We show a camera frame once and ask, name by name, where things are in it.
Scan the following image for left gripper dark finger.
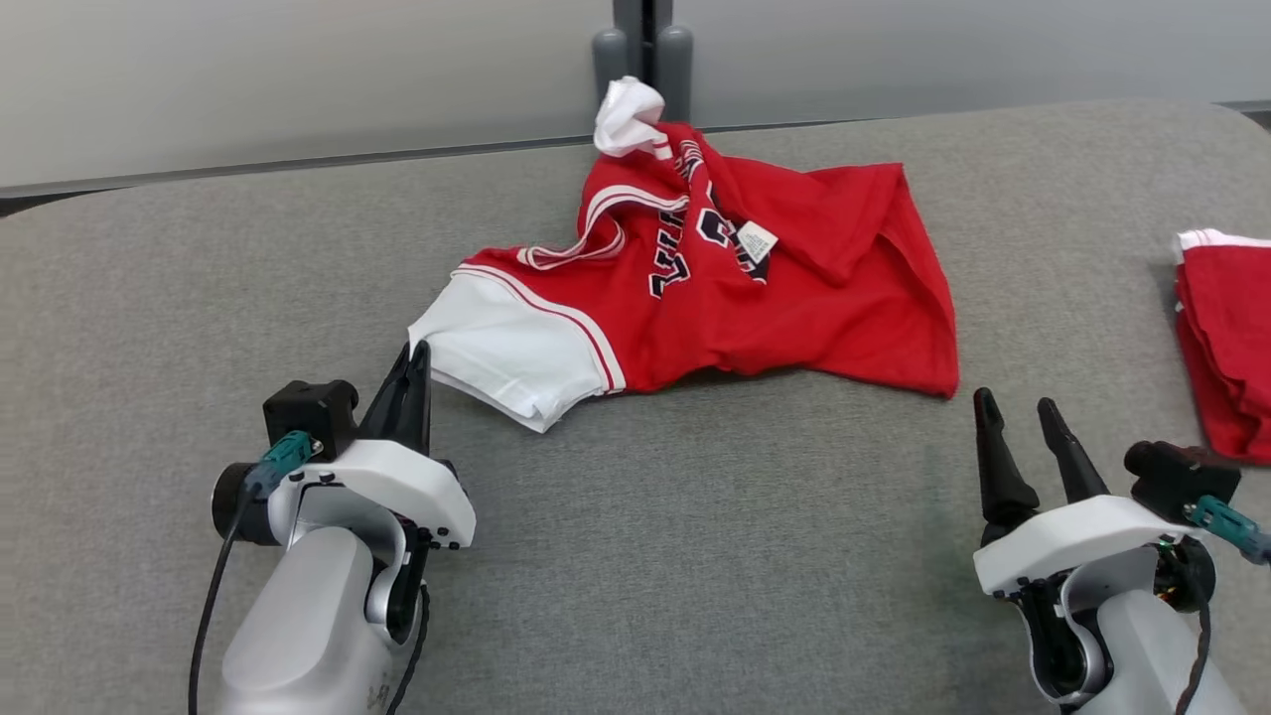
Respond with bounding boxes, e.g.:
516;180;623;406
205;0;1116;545
399;341;435;456
357;343;415;448

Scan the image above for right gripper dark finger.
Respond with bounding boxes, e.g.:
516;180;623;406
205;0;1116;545
1038;397;1111;504
973;387;1041;545

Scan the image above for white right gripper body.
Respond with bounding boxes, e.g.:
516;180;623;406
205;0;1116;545
972;494;1208;598

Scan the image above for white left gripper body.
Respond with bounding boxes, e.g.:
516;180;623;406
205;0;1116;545
286;439;477;550

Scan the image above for red shorts with white stripe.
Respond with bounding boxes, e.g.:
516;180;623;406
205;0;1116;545
1172;228;1271;466

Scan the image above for red and white jersey shirt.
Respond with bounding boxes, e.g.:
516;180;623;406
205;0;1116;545
407;76;961;435

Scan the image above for teal left cable connector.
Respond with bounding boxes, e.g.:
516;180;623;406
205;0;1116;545
243;430;324;498

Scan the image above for teal cable connector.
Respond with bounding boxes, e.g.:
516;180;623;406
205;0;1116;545
243;430;324;498
1184;495;1271;565

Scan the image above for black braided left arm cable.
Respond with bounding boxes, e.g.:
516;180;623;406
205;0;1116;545
385;586;431;715

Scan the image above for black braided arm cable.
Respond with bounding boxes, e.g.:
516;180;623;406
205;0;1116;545
385;586;431;715
1172;586;1214;715

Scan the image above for teal right cable connector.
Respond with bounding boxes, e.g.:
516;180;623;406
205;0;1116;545
1184;495;1271;565

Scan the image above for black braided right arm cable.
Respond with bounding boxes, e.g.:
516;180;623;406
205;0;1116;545
1172;586;1214;715

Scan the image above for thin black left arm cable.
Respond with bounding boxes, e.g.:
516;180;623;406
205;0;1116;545
187;487;249;715

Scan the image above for grey cylinder post bumper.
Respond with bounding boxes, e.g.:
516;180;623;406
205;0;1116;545
655;25;693;125
593;27;630;100

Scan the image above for grey partition post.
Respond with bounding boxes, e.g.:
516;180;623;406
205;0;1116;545
613;0;674;95

